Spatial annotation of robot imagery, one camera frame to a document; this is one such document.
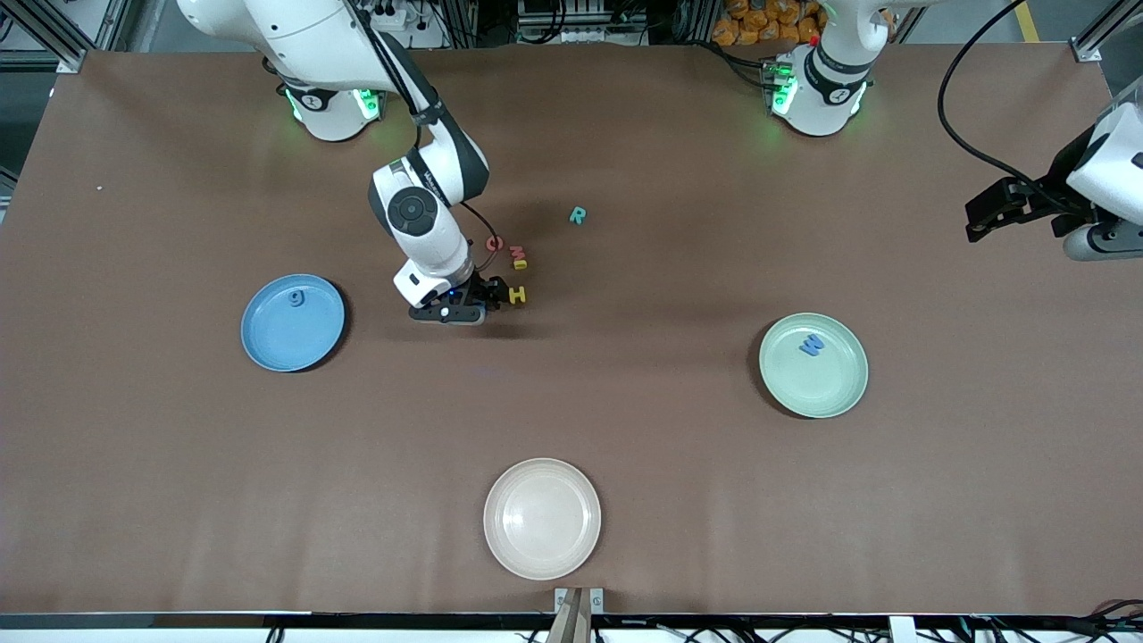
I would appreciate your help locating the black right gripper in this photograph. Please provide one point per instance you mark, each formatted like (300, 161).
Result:
(484, 288)

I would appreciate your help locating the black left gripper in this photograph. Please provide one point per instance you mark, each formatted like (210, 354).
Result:
(1062, 185)

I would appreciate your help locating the yellow foam letter H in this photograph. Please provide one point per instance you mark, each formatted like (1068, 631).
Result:
(519, 295)

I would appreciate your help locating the teal foam letter R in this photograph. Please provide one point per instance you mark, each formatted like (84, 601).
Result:
(578, 215)

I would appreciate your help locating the blue foam letter W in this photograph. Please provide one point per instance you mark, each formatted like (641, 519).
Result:
(812, 345)

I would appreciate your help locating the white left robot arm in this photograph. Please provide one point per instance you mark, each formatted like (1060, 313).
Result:
(826, 89)

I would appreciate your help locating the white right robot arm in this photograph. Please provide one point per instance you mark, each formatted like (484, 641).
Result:
(415, 214)

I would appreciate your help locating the red foam letter Q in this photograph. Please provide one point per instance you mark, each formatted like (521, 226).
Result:
(493, 243)

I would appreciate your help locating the blue plate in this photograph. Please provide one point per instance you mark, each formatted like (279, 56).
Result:
(286, 344)

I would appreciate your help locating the beige plate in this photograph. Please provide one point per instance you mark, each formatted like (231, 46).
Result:
(542, 518)

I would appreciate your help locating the green plate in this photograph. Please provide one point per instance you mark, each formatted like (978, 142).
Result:
(813, 393)

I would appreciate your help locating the white power strip with plugs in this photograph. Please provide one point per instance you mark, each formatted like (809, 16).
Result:
(393, 16)

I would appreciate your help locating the pile of orange bags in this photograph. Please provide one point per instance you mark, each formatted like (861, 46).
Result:
(768, 27)

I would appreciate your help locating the aluminium frame profile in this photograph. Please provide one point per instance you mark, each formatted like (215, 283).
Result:
(1088, 49)
(67, 55)

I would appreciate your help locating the small metal bracket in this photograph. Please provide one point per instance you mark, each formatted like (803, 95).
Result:
(596, 600)

